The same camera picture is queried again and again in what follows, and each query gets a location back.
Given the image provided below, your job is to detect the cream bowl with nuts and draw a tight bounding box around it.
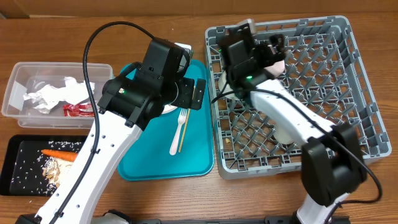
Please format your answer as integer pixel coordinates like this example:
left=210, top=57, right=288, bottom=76
left=218, top=71, right=239, bottom=100

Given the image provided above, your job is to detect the white round plate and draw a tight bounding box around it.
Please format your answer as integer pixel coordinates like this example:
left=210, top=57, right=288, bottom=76
left=162, top=105, right=177, bottom=114

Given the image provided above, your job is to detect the pink bowl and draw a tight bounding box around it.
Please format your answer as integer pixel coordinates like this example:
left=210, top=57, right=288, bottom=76
left=264, top=60, right=285, bottom=78

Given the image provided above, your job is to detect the white paper cup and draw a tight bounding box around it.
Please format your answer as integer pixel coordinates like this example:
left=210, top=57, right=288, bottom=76
left=274, top=124, right=294, bottom=144

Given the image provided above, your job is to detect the red snack wrapper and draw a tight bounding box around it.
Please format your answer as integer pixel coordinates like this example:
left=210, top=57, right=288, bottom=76
left=63, top=103, right=94, bottom=117

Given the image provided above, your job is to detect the white napkin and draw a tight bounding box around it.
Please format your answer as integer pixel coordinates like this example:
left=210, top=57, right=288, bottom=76
left=23, top=85, right=62, bottom=114
left=60, top=77, right=89, bottom=105

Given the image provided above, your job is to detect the orange carrot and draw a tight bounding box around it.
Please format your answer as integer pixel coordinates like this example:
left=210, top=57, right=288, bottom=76
left=41, top=149, right=78, bottom=162

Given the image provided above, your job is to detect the nuts and rice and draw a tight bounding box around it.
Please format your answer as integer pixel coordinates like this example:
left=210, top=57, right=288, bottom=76
left=11, top=140, right=85, bottom=197

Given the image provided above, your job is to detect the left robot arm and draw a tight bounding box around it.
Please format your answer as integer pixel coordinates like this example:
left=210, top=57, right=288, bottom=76
left=16, top=38, right=205, bottom=224

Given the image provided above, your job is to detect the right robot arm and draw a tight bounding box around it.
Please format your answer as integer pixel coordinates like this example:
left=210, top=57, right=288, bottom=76
left=218, top=21, right=369, bottom=223

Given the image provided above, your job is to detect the grey dishwasher rack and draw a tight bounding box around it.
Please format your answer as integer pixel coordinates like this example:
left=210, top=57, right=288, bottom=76
left=211, top=16, right=392, bottom=179

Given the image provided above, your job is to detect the white plastic fork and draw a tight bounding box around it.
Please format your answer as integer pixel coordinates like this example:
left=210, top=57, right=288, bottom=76
left=169, top=109, right=188, bottom=156

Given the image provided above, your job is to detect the wooden chopstick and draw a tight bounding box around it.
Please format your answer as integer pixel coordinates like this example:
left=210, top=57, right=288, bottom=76
left=178, top=85, right=197, bottom=153

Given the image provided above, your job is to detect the teal plastic tray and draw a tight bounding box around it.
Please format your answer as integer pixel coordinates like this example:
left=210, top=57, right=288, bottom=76
left=117, top=59, right=215, bottom=182

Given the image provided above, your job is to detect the clear plastic bin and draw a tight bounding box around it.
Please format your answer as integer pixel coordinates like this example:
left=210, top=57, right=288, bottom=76
left=1, top=62, right=113, bottom=129

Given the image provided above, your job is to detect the black plastic tray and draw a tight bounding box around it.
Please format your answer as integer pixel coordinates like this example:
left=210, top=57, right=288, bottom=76
left=1, top=134, right=86, bottom=196

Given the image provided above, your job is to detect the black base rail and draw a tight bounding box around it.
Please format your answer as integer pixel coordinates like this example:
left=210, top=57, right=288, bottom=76
left=99, top=210, right=351, bottom=224

